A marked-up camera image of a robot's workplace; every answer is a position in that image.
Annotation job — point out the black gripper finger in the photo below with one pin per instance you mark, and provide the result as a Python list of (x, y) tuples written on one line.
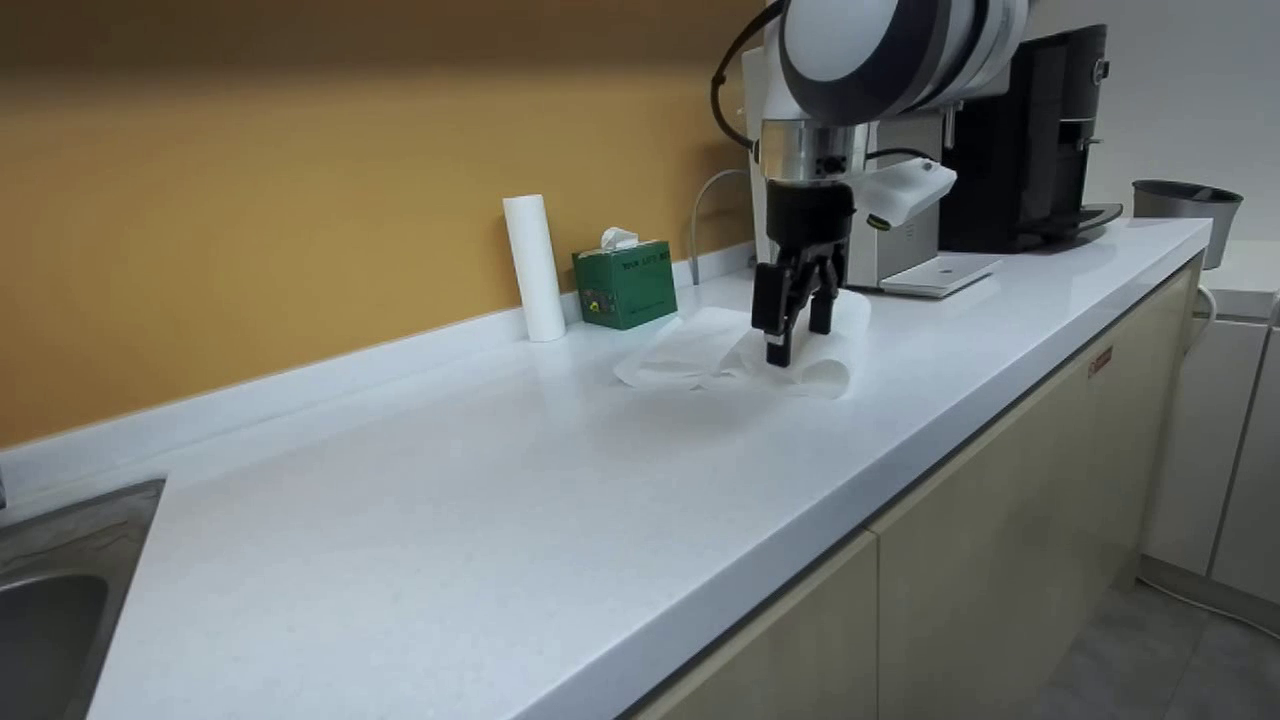
[(776, 312), (825, 302)]

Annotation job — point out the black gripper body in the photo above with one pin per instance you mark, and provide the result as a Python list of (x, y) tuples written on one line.
[(808, 223)]

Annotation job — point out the white paper towel sheet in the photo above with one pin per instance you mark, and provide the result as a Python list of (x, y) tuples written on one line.
[(695, 352)]

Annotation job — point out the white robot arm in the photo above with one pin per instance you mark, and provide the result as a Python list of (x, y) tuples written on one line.
[(865, 45)]

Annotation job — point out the white paper towel roll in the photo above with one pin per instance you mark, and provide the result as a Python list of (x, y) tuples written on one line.
[(532, 266)]

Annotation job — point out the green tissue box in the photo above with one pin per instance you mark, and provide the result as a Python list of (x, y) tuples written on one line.
[(625, 286)]

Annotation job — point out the black coffee machine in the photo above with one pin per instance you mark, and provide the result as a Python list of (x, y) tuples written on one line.
[(1025, 147)]

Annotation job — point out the beige cabinet door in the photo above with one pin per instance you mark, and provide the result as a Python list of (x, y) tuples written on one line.
[(1014, 506), (787, 652)]

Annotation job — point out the grey waste bin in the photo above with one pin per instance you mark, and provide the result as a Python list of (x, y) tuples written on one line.
[(1184, 214)]

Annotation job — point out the white low cabinet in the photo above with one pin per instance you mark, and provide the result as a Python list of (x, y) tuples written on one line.
[(1224, 440)]

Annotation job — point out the stainless steel sink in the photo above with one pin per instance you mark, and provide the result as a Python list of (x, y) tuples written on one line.
[(55, 624)]

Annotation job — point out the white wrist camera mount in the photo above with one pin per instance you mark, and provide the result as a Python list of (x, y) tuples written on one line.
[(907, 184)]

